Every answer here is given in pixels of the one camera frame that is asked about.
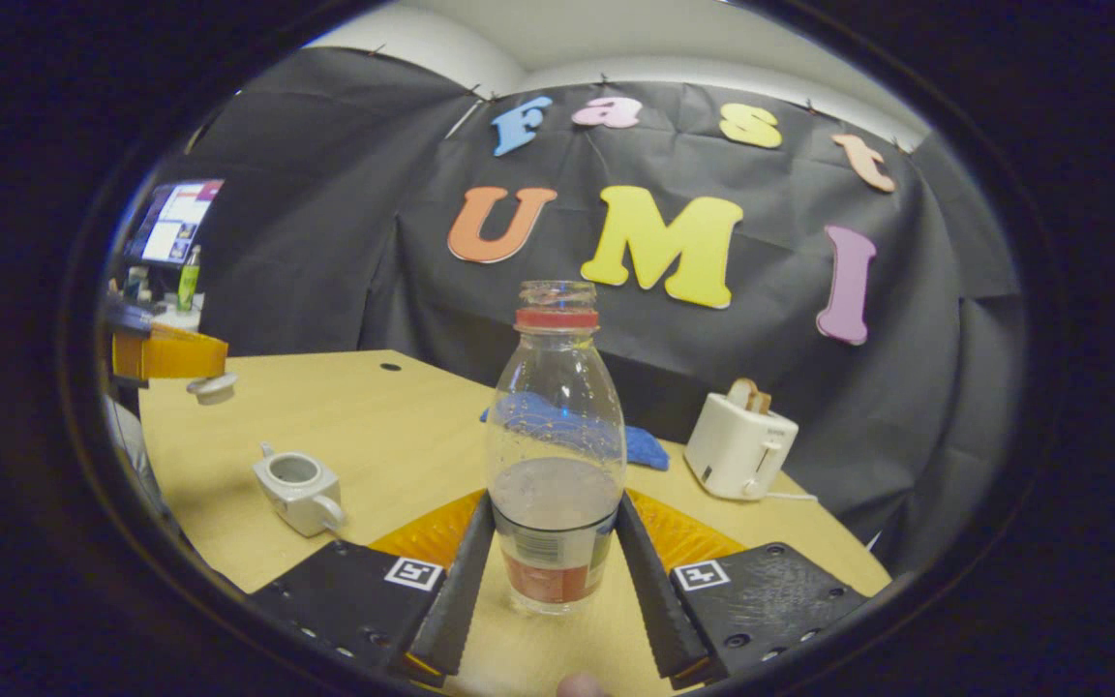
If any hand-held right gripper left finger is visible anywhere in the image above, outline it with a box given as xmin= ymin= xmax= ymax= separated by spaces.
xmin=248 ymin=489 xmax=497 ymax=688

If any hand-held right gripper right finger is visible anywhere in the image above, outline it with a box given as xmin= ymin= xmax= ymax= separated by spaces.
xmin=616 ymin=489 xmax=870 ymax=690

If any clear plastic water bottle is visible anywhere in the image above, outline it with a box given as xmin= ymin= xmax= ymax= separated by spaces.
xmin=485 ymin=280 xmax=629 ymax=617

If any white square teacup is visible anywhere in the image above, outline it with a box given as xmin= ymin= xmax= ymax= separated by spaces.
xmin=252 ymin=442 xmax=348 ymax=539

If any green bottle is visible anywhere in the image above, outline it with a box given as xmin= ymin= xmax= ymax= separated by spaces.
xmin=176 ymin=245 xmax=203 ymax=314

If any computer monitor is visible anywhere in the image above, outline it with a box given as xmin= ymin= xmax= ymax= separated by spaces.
xmin=123 ymin=178 xmax=226 ymax=270

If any blue towel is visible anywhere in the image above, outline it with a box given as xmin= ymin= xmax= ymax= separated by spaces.
xmin=479 ymin=390 xmax=672 ymax=473

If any white toaster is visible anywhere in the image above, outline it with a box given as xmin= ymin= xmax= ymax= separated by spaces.
xmin=682 ymin=392 xmax=800 ymax=502

